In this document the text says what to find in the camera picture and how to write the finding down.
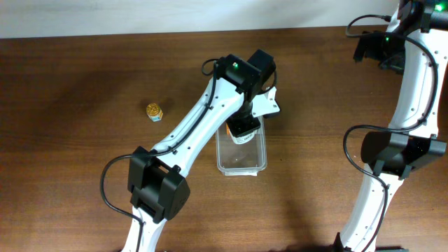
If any small gold-lid jar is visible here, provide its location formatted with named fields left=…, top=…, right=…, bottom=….
left=146, top=103, right=163, bottom=122

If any white spray bottle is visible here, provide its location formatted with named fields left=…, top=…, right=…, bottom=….
left=230, top=132, right=255, bottom=145

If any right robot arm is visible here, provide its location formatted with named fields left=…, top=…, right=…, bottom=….
left=332, top=0, right=447, bottom=252

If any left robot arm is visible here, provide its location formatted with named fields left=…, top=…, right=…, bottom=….
left=123, top=50, right=279, bottom=251

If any clear plastic container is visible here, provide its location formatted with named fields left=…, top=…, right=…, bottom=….
left=216, top=117, right=267, bottom=176

